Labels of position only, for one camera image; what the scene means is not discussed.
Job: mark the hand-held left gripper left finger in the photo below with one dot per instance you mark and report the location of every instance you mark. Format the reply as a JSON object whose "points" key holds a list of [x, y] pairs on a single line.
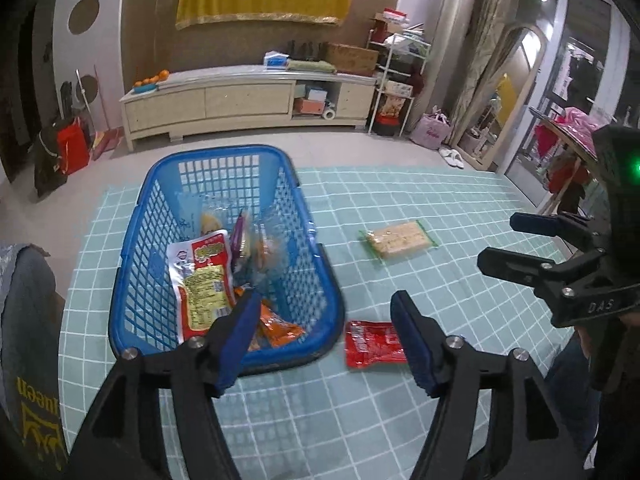
{"points": [[239, 345]]}

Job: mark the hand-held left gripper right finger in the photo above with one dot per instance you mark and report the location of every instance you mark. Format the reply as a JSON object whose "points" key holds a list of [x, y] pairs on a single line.
{"points": [[412, 347]]}

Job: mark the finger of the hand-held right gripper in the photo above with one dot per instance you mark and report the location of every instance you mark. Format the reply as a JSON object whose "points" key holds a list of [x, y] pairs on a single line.
{"points": [[540, 223], [520, 263]]}

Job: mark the small red snack packet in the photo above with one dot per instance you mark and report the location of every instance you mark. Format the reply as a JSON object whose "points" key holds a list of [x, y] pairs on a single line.
{"points": [[370, 345]]}

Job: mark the orange snack packet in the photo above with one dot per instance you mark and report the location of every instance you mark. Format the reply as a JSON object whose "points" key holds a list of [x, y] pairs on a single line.
{"points": [[280, 332]]}

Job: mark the red yellow snack packet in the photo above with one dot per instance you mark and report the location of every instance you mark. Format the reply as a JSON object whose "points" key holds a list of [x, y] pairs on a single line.
{"points": [[205, 285]]}

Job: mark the clear cracker packet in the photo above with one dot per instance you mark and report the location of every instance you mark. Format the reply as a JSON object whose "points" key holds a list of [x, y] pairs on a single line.
{"points": [[270, 249]]}

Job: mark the long cracker packet green ends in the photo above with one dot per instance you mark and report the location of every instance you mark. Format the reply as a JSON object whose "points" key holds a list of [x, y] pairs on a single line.
{"points": [[400, 239]]}

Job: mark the purple yellow snack packet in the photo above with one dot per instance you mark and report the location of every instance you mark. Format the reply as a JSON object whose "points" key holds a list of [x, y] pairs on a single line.
{"points": [[239, 232]]}

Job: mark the small cookie packet blue edge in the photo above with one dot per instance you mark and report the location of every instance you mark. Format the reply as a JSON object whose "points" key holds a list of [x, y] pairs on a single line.
{"points": [[211, 220]]}

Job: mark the blue plastic basket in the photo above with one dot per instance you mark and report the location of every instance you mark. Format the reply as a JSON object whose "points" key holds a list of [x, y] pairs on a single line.
{"points": [[150, 240]]}

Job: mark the pink clothes pile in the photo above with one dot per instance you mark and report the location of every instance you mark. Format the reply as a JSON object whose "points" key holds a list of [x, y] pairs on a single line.
{"points": [[582, 120]]}

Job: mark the white slipper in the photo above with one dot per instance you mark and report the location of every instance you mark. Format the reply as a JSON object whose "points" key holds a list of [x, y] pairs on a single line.
{"points": [[456, 161], [446, 152]]}

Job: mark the arched standing mirror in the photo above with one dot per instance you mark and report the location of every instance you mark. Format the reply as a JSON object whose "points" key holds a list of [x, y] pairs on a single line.
{"points": [[510, 95]]}

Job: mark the pink bag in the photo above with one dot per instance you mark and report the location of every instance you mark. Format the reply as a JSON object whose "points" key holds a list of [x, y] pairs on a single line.
{"points": [[430, 132]]}

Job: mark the person's denim trouser leg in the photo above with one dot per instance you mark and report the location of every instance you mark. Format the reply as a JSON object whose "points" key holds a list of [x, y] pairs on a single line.
{"points": [[570, 400], [27, 310]]}

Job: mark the glass sliding door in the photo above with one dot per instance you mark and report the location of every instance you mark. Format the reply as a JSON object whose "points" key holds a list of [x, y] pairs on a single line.
{"points": [[585, 35]]}

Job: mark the red snack box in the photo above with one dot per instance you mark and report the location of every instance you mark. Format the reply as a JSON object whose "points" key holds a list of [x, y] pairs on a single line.
{"points": [[392, 110]]}

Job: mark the beige curtain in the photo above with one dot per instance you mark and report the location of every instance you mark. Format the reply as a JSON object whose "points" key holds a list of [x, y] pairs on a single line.
{"points": [[492, 35]]}

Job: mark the tall standing air conditioner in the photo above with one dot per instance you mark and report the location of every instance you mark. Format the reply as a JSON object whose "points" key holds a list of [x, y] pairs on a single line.
{"points": [[450, 35]]}

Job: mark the dark garment with yellow print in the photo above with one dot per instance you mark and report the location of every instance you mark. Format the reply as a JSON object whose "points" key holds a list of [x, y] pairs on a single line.
{"points": [[35, 410]]}

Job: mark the white shelf rack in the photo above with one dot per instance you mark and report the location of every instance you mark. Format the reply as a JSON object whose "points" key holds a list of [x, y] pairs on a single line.
{"points": [[400, 37]]}

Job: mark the white paper roll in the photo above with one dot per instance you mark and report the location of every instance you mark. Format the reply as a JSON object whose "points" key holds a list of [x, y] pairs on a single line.
{"points": [[328, 113]]}

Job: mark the cream low cabinet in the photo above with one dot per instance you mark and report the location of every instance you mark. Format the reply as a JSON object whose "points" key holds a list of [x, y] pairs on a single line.
{"points": [[240, 100]]}

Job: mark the orange box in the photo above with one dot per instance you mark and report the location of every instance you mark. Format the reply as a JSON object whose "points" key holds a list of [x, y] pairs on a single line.
{"points": [[308, 106]]}

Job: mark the wicker box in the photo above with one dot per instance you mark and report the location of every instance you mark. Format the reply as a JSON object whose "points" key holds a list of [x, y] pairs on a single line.
{"points": [[352, 57]]}

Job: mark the red bag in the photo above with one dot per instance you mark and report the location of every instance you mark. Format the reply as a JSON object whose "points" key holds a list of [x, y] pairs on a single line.
{"points": [[74, 145]]}

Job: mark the black bag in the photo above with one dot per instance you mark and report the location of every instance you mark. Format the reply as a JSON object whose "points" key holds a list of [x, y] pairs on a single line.
{"points": [[47, 160]]}

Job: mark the broom with pink head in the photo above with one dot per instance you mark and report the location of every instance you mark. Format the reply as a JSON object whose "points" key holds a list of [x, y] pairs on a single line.
{"points": [[95, 110]]}

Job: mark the plate of oranges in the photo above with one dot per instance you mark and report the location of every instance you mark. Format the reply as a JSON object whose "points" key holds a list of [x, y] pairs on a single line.
{"points": [[150, 82]]}

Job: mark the green cushion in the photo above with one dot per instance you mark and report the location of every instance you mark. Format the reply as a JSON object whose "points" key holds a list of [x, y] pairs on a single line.
{"points": [[310, 66]]}

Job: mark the tissue box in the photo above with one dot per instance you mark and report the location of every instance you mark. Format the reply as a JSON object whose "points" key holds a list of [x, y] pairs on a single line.
{"points": [[275, 60]]}

